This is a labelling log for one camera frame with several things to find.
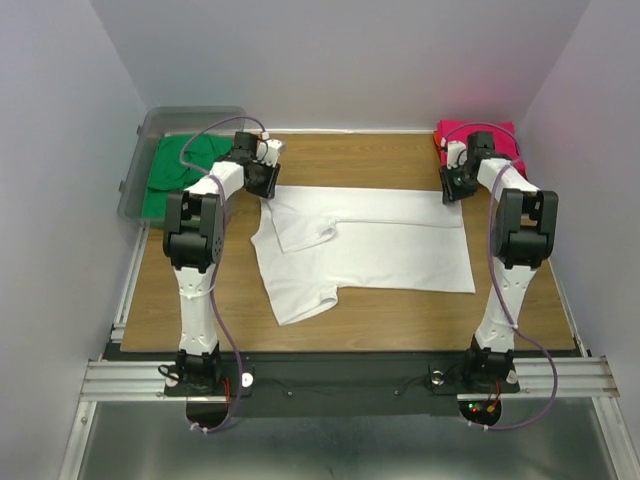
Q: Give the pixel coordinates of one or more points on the white t shirt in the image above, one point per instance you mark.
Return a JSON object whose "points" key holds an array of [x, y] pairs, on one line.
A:
{"points": [[313, 241]]}

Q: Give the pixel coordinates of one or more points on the green t shirt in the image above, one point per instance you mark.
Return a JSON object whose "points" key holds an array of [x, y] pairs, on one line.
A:
{"points": [[168, 174]]}

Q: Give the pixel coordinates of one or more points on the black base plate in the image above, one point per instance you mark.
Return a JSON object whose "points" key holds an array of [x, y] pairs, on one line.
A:
{"points": [[289, 385]]}

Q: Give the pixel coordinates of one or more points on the pink folded t shirt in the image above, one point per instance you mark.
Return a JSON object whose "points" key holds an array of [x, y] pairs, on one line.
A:
{"points": [[503, 134]]}

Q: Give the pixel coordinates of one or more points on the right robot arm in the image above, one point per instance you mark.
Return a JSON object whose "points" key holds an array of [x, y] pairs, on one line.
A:
{"points": [[521, 234]]}

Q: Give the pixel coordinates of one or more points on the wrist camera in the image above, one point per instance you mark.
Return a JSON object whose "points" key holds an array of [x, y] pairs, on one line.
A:
{"points": [[453, 154], [269, 149]]}

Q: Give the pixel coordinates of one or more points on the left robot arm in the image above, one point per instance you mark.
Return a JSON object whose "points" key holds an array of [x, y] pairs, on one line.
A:
{"points": [[193, 241]]}

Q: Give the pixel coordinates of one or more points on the grey plastic bin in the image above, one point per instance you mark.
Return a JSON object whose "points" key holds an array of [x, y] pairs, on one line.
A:
{"points": [[159, 123]]}

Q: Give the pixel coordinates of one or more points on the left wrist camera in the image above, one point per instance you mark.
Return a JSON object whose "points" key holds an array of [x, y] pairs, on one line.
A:
{"points": [[269, 149]]}

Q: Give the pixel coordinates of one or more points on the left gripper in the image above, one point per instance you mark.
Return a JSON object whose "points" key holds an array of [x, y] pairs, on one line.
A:
{"points": [[263, 182]]}

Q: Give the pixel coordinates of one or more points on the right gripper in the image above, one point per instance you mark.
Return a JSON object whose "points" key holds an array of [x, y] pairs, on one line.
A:
{"points": [[452, 186]]}

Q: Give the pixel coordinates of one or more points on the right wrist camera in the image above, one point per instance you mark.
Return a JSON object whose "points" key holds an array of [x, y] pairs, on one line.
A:
{"points": [[453, 154]]}

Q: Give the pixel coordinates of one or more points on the aluminium frame rail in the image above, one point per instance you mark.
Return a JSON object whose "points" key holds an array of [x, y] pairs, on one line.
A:
{"points": [[577, 378]]}

